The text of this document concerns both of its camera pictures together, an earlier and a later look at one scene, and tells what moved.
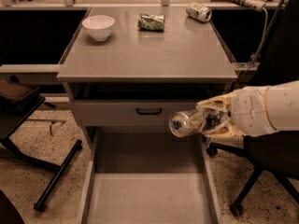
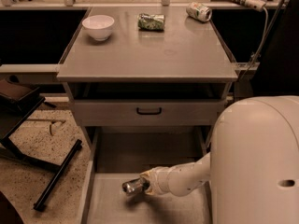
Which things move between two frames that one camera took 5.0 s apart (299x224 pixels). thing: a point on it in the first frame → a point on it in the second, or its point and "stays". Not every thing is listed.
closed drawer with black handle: [120, 112] stays
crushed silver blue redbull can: [184, 123] → [135, 186]
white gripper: [249, 110] → [160, 181]
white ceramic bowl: [99, 26] stays
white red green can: [199, 11] stays
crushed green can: [150, 22] stays
